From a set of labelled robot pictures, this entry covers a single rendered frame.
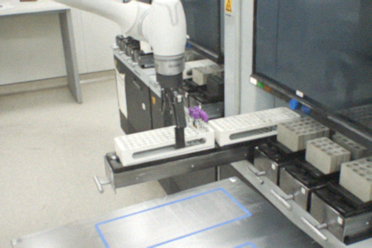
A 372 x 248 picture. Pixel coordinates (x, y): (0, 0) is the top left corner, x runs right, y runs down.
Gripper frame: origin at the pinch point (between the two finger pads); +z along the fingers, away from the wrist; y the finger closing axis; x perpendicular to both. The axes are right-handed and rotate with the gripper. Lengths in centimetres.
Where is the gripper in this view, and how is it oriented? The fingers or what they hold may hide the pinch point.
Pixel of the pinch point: (173, 134)
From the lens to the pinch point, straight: 144.9
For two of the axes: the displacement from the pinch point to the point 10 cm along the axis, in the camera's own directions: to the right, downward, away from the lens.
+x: 9.3, -1.8, 3.2
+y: 3.7, 3.5, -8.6
